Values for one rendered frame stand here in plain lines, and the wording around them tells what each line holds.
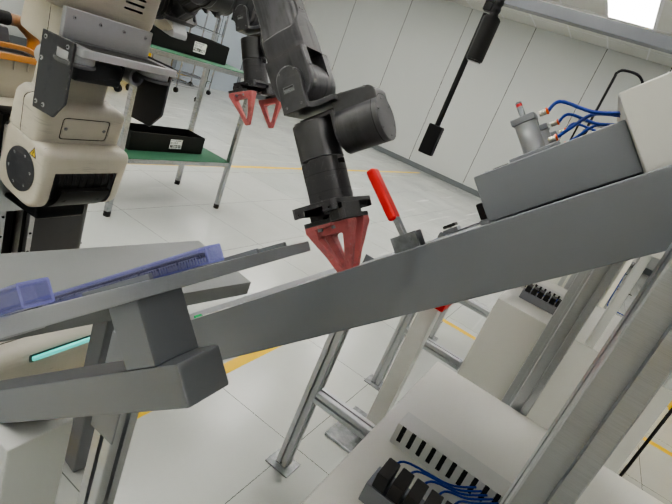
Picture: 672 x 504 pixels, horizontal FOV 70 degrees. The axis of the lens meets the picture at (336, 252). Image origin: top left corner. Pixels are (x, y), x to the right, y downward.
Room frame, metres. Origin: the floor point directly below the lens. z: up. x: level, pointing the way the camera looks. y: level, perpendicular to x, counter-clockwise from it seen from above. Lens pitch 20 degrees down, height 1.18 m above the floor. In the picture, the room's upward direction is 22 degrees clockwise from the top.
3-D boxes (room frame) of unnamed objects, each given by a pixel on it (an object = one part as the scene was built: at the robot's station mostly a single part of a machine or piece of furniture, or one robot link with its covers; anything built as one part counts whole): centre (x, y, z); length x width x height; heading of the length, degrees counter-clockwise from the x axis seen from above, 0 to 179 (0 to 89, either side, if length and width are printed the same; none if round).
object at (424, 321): (1.49, -0.37, 0.39); 0.24 x 0.24 x 0.78; 66
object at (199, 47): (2.95, 1.29, 1.01); 0.57 x 0.17 x 0.11; 156
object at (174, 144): (2.95, 1.29, 0.41); 0.57 x 0.17 x 0.11; 156
